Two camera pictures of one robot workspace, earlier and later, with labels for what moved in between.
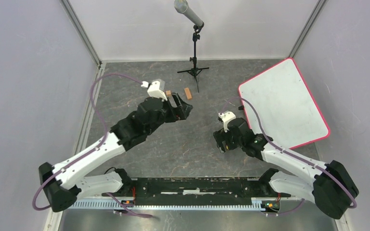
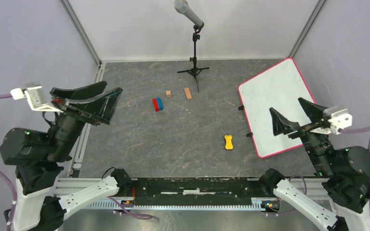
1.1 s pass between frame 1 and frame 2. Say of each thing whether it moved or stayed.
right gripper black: moved
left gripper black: moved
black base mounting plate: stayed
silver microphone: stayed
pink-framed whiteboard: stayed
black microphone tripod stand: stayed
